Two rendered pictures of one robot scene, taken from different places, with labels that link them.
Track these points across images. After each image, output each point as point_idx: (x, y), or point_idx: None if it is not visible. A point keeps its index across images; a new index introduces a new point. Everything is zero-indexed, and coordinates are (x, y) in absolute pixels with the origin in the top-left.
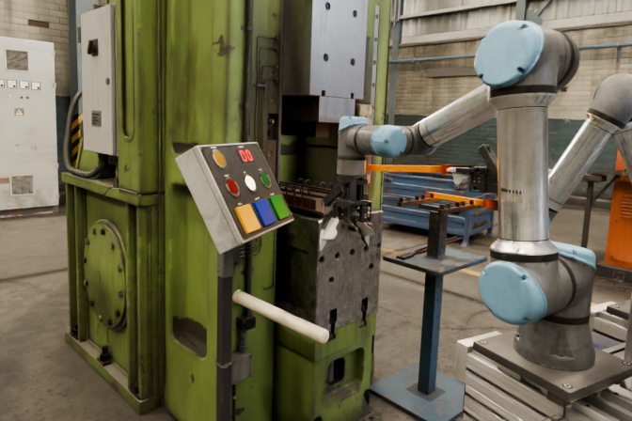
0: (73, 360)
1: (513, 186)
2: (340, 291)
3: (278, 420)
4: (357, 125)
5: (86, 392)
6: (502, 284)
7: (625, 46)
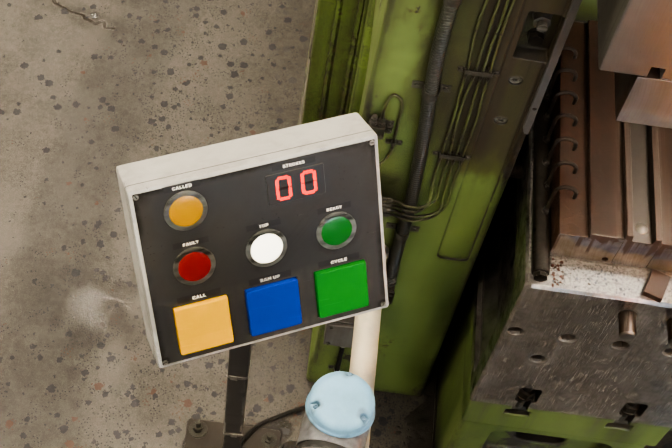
0: None
1: None
2: (562, 377)
3: (438, 395)
4: (319, 430)
5: (263, 90)
6: None
7: None
